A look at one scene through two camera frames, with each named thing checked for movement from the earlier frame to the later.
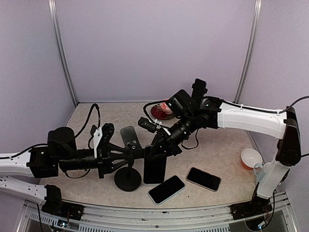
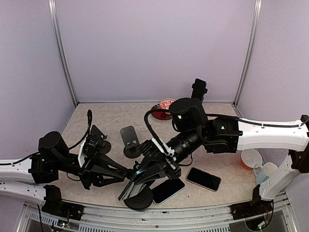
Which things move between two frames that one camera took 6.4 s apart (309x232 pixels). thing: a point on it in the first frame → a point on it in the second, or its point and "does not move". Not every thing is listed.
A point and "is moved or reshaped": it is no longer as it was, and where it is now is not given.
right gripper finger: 155,144 → 139,173
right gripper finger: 161,155 → 163,172
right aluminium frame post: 245,68 does not move
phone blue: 166,189 does not move
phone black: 199,88 does not move
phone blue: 154,167 is moved or reshaped
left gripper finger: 116,150 → 107,163
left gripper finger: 119,163 → 105,181
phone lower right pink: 203,179 does not move
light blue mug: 259,172 does not move
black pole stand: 128,179 → 137,196
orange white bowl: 249,157 does not move
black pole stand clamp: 199,89 does not move
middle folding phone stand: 129,137 does not move
